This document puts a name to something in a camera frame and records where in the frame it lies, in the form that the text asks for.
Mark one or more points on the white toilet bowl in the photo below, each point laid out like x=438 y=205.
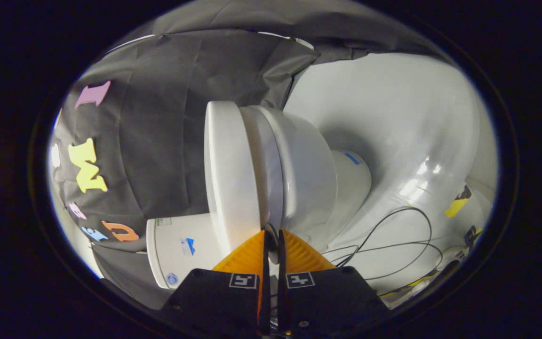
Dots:
x=313 y=179

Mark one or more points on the white toilet lid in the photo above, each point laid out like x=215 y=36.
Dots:
x=228 y=179

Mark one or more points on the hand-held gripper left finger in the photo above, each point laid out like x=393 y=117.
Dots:
x=266 y=301

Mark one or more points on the black backdrop cloth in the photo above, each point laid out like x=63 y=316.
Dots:
x=167 y=117

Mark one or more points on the yellow floor tape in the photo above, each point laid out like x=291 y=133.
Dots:
x=457 y=205

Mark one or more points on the white toilet tank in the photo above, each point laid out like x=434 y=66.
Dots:
x=177 y=254

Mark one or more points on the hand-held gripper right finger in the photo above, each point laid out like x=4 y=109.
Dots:
x=282 y=301

